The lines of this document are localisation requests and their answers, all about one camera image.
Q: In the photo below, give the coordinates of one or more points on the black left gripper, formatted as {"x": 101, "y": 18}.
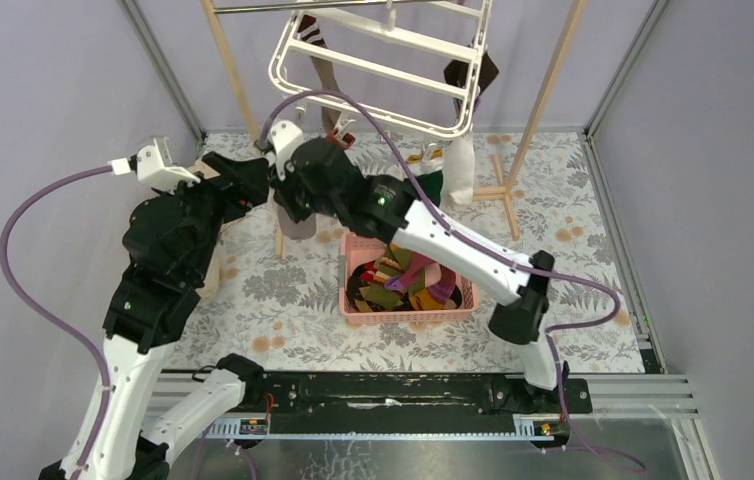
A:
{"x": 243, "y": 184}

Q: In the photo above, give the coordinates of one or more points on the black red yellow argyle sock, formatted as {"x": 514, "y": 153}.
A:
{"x": 368, "y": 273}

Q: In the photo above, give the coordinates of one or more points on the olive orange striped sock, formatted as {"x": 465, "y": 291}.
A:
{"x": 393, "y": 261}

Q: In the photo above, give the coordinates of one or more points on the green sock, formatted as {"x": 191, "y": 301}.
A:
{"x": 429, "y": 174}

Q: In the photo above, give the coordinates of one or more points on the magenta purple-cuff sock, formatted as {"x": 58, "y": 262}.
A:
{"x": 429, "y": 284}

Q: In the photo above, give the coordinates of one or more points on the dark brown tan argyle sock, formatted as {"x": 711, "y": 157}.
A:
{"x": 356, "y": 295}

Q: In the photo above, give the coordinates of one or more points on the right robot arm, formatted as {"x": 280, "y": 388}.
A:
{"x": 316, "y": 176}

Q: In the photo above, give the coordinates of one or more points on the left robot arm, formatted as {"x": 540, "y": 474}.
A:
{"x": 171, "y": 241}

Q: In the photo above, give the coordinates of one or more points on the white clip hanger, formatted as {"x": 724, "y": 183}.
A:
{"x": 389, "y": 33}

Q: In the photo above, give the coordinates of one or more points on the beige cloth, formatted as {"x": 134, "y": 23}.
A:
{"x": 212, "y": 280}

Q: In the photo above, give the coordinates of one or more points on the floral patterned mat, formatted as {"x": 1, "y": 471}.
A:
{"x": 284, "y": 313}

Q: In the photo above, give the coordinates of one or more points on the pink plastic basket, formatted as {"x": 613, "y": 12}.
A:
{"x": 356, "y": 251}

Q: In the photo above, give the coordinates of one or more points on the metal hanging rod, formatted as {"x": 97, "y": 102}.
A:
{"x": 296, "y": 6}

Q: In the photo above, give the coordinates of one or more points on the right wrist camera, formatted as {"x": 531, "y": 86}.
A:
{"x": 279, "y": 145}

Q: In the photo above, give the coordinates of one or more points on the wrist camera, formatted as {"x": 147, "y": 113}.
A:
{"x": 153, "y": 167}
{"x": 279, "y": 145}

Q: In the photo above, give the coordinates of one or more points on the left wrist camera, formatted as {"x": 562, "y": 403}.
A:
{"x": 153, "y": 167}

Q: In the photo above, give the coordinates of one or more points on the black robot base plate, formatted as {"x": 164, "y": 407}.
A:
{"x": 406, "y": 403}

